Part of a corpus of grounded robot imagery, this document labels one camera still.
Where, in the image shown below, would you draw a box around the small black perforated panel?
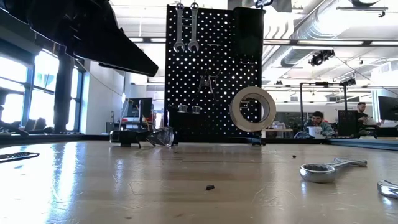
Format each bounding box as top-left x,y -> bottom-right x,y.
337,110 -> 358,138

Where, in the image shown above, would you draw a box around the clear black safety glasses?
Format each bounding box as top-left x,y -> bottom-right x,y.
136,126 -> 175,147

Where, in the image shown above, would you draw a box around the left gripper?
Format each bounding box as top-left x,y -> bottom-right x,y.
58,0 -> 159,77

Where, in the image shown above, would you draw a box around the black tubular stand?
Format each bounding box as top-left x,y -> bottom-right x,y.
299,81 -> 349,131

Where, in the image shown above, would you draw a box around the person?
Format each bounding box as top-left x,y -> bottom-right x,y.
354,101 -> 379,138
303,111 -> 336,138

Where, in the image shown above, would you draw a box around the chrome combination wrench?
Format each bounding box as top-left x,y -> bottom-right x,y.
187,2 -> 200,53
299,157 -> 368,184
173,2 -> 187,53
376,179 -> 398,200

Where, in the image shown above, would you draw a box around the black computer monitor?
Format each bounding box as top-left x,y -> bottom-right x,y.
377,95 -> 398,122
126,97 -> 154,118

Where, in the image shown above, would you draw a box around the black socket holder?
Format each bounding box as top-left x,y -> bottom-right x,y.
167,107 -> 206,142

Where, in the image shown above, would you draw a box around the blue T-handle hex key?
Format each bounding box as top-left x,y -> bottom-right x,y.
254,0 -> 274,9

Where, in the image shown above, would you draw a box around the black grey tape measure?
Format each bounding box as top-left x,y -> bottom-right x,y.
109,129 -> 141,147

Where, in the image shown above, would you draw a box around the black ceiling spotlight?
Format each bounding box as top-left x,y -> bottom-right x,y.
308,49 -> 336,67

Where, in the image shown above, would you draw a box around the black metal pegboard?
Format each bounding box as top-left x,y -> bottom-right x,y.
164,3 -> 265,144

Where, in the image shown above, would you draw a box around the chrome loop pegboard hook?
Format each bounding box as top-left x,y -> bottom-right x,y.
195,68 -> 221,95

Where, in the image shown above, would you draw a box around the white tape roll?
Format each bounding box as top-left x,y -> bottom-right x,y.
229,86 -> 277,133

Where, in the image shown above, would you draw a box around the black pegboard bin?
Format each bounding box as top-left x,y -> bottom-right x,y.
233,6 -> 267,60

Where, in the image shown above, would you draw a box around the white bucket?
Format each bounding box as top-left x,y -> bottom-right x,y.
307,126 -> 324,139

